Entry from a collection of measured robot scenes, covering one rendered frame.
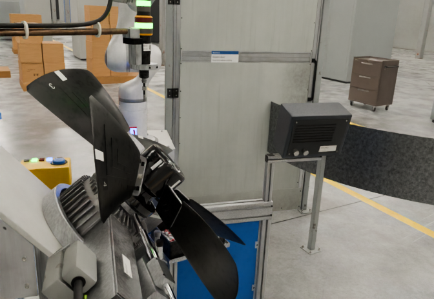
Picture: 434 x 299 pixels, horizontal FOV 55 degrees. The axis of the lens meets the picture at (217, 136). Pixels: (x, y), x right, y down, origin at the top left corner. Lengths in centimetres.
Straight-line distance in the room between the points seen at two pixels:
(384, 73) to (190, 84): 524
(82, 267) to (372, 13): 1061
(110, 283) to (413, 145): 216
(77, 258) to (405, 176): 221
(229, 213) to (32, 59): 729
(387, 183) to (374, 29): 868
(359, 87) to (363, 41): 317
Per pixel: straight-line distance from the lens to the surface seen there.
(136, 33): 104
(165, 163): 99
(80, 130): 103
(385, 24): 1149
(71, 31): 94
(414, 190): 274
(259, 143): 324
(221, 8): 298
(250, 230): 176
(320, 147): 170
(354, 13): 1070
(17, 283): 108
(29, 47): 862
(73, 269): 78
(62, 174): 148
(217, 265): 92
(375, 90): 776
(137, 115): 179
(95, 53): 925
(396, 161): 269
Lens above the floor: 159
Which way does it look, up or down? 17 degrees down
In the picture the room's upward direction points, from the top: 2 degrees clockwise
